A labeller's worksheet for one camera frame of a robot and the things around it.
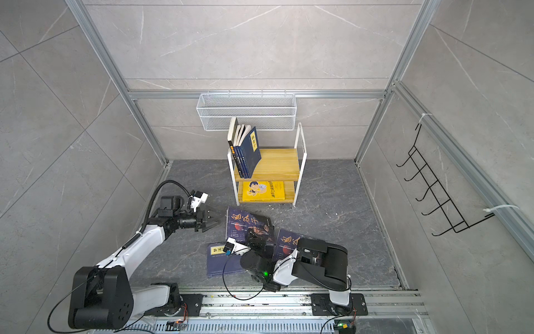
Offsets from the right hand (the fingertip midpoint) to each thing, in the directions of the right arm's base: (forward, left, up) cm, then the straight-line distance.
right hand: (254, 229), depth 83 cm
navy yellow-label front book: (-10, +16, -9) cm, 21 cm away
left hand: (+2, +12, +8) cm, 14 cm away
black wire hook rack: (-4, -62, +22) cm, 66 cm away
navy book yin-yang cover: (+18, +5, +27) cm, 32 cm away
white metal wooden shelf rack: (+25, -9, +12) cm, 29 cm away
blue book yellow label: (+24, +1, +20) cm, 32 cm away
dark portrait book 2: (-3, -14, -8) cm, 16 cm away
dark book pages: (+17, +6, +26) cm, 32 cm away
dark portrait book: (+2, +6, +2) cm, 7 cm away
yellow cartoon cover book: (+22, -3, -4) cm, 23 cm away
